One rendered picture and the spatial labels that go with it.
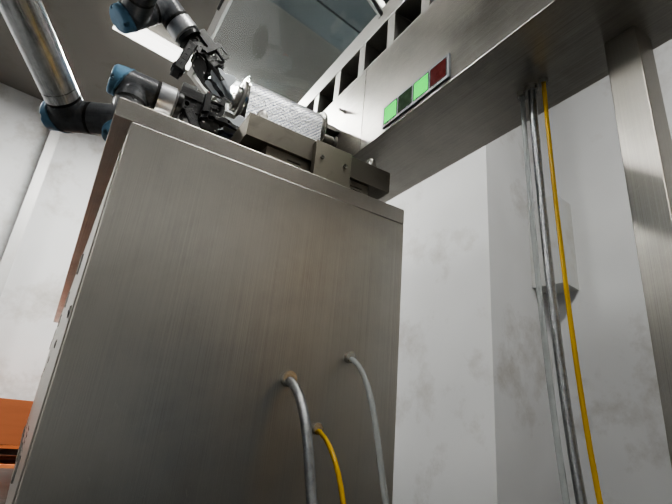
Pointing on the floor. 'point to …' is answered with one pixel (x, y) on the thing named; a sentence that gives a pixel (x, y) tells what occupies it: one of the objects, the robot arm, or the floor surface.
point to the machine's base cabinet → (216, 341)
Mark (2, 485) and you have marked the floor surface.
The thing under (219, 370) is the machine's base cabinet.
